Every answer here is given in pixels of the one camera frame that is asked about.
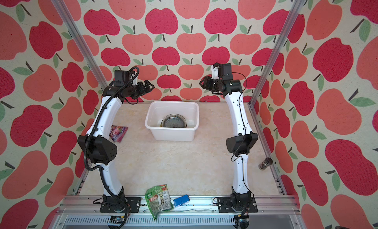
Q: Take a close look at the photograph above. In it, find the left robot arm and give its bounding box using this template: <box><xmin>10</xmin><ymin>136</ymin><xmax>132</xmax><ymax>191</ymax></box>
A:
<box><xmin>77</xmin><ymin>80</ymin><xmax>155</xmax><ymax>212</ymax></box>

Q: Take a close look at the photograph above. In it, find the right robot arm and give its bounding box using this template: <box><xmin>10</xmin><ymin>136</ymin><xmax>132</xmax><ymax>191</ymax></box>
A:
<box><xmin>199</xmin><ymin>76</ymin><xmax>258</xmax><ymax>213</ymax></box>

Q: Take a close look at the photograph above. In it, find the white plastic bin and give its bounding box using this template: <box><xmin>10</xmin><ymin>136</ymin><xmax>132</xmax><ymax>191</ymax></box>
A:
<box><xmin>145</xmin><ymin>101</ymin><xmax>199</xmax><ymax>141</ymax></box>

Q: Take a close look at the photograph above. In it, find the purple snack bag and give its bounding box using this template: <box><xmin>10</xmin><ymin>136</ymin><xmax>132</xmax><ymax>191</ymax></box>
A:
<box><xmin>109</xmin><ymin>125</ymin><xmax>128</xmax><ymax>143</ymax></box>

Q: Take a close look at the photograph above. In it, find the dark spice jar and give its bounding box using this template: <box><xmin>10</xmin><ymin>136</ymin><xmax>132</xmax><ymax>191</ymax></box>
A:
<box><xmin>258</xmin><ymin>157</ymin><xmax>273</xmax><ymax>170</ymax></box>

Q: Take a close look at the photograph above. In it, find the green snack packet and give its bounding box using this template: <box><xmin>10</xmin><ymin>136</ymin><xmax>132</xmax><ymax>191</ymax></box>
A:
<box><xmin>145</xmin><ymin>184</ymin><xmax>174</xmax><ymax>220</ymax></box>

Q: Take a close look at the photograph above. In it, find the blue small box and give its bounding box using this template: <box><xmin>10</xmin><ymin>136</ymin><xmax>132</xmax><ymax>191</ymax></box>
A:
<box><xmin>173</xmin><ymin>195</ymin><xmax>190</xmax><ymax>207</ymax></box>

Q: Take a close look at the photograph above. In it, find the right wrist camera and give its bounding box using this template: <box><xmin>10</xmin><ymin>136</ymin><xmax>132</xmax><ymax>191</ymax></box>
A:
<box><xmin>211</xmin><ymin>63</ymin><xmax>219</xmax><ymax>80</ymax></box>

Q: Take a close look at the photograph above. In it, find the black corrugated cable hose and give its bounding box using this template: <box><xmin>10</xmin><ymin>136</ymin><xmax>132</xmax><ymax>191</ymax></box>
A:
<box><xmin>83</xmin><ymin>66</ymin><xmax>140</xmax><ymax>229</ymax></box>

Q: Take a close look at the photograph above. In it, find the left aluminium frame post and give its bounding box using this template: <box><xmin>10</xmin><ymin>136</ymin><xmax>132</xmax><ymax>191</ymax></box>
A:
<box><xmin>51</xmin><ymin>0</ymin><xmax>109</xmax><ymax>91</ymax></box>

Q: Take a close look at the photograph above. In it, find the aluminium frame post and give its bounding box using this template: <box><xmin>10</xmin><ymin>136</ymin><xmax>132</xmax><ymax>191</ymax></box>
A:
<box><xmin>51</xmin><ymin>0</ymin><xmax>109</xmax><ymax>91</ymax></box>
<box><xmin>249</xmin><ymin>0</ymin><xmax>306</xmax><ymax>109</ymax></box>

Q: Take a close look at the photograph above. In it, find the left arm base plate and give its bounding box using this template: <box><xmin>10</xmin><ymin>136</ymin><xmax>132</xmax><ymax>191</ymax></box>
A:
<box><xmin>99</xmin><ymin>195</ymin><xmax>142</xmax><ymax>213</ymax></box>

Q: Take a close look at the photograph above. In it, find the right aluminium frame post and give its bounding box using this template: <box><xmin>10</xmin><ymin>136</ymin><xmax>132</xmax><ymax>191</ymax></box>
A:
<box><xmin>249</xmin><ymin>0</ymin><xmax>306</xmax><ymax>109</ymax></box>

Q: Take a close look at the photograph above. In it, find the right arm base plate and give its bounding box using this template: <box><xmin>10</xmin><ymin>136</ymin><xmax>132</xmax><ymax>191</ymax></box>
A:
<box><xmin>216</xmin><ymin>196</ymin><xmax>258</xmax><ymax>214</ymax></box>

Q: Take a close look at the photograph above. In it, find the aluminium front rail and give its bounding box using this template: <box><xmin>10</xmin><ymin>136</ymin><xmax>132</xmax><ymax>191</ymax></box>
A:
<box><xmin>48</xmin><ymin>195</ymin><xmax>306</xmax><ymax>229</ymax></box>

